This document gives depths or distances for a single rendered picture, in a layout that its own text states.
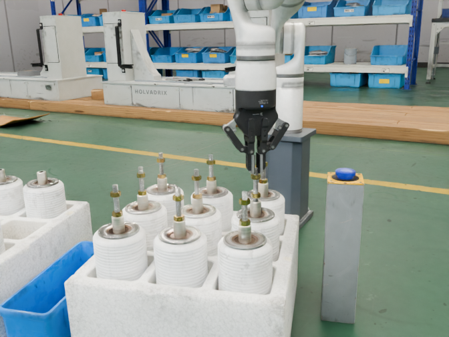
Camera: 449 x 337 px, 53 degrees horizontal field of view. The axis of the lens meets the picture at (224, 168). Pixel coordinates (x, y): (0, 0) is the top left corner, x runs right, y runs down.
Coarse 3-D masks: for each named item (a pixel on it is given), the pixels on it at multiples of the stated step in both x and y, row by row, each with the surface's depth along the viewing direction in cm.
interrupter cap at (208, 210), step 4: (204, 204) 95; (184, 208) 93; (188, 208) 93; (204, 208) 93; (208, 208) 93; (212, 208) 93; (184, 212) 91; (188, 212) 91; (204, 212) 92; (208, 212) 91; (212, 212) 91; (184, 216) 89; (188, 216) 89; (192, 216) 89; (196, 216) 89; (200, 216) 89; (204, 216) 89; (208, 216) 89
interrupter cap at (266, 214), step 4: (248, 208) 93; (264, 208) 92; (240, 212) 91; (248, 212) 91; (264, 212) 91; (268, 212) 90; (272, 212) 90; (240, 216) 88; (248, 216) 89; (264, 216) 89; (268, 216) 88; (272, 216) 88; (252, 220) 86; (256, 220) 86; (260, 220) 86; (264, 220) 86; (268, 220) 87
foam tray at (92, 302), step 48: (288, 240) 95; (96, 288) 79; (144, 288) 78; (192, 288) 77; (288, 288) 79; (96, 336) 82; (144, 336) 79; (192, 336) 77; (240, 336) 75; (288, 336) 85
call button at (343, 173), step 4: (340, 168) 92; (344, 168) 92; (348, 168) 92; (336, 172) 91; (340, 172) 90; (344, 172) 90; (348, 172) 90; (352, 172) 90; (340, 176) 90; (344, 176) 89; (348, 176) 89; (352, 176) 89
